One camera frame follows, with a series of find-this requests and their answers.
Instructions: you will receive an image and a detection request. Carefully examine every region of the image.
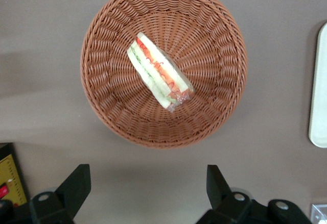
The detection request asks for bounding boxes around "triangle sandwich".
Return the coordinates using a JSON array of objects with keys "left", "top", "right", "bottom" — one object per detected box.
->
[{"left": 127, "top": 32, "right": 195, "bottom": 114}]

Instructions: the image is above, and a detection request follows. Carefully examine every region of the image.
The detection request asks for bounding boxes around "black food warmer machine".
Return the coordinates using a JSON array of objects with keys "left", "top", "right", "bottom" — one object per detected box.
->
[{"left": 0, "top": 142, "right": 28, "bottom": 208}]

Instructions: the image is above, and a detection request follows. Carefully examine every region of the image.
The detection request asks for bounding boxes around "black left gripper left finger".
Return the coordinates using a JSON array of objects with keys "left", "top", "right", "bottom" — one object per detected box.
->
[{"left": 0, "top": 164, "right": 92, "bottom": 224}]

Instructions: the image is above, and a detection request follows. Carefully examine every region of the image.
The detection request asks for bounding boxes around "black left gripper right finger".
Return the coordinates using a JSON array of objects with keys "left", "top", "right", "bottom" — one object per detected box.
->
[{"left": 195, "top": 164, "right": 313, "bottom": 224}]

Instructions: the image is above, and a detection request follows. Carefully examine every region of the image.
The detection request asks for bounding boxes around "clear acrylic bottle rack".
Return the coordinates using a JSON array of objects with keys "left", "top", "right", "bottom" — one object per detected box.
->
[{"left": 310, "top": 203, "right": 327, "bottom": 224}]

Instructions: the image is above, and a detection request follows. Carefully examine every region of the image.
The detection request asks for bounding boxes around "cream plastic tray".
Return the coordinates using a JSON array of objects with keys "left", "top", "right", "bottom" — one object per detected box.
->
[{"left": 308, "top": 21, "right": 327, "bottom": 148}]

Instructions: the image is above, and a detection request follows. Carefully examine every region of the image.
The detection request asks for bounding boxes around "brown round wicker basket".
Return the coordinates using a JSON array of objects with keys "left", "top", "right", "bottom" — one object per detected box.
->
[{"left": 80, "top": 0, "right": 248, "bottom": 150}]

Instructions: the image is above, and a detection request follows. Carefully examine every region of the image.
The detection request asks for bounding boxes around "red rocker switch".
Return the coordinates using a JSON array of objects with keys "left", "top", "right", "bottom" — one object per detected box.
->
[{"left": 0, "top": 184, "right": 10, "bottom": 199}]

